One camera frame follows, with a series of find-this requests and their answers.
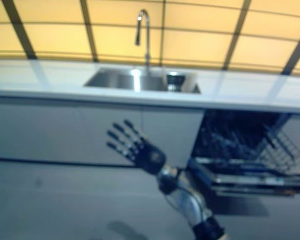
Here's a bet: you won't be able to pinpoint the dishwasher door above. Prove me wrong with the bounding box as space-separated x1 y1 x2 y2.
187 157 300 199

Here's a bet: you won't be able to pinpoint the open built-in dishwasher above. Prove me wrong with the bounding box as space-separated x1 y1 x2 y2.
186 109 300 199

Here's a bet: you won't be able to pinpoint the stainless steel sink basin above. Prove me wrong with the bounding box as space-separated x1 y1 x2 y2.
83 66 202 95

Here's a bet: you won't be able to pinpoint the metal cup in sink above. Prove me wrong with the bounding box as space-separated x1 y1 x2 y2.
165 70 186 92

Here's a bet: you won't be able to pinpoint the grey kitchen cabinet front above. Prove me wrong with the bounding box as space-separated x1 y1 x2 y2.
0 95 204 168

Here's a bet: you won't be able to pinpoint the chrome gooseneck kitchen faucet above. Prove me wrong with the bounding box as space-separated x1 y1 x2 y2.
134 9 151 76

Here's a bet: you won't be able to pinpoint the yellow-lit window with dark frames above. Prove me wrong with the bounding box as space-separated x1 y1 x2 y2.
0 0 300 77

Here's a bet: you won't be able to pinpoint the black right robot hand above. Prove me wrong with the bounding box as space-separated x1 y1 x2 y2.
105 120 167 175

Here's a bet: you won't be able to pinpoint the wire dishwasher rack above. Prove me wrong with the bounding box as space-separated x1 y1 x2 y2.
257 128 300 174

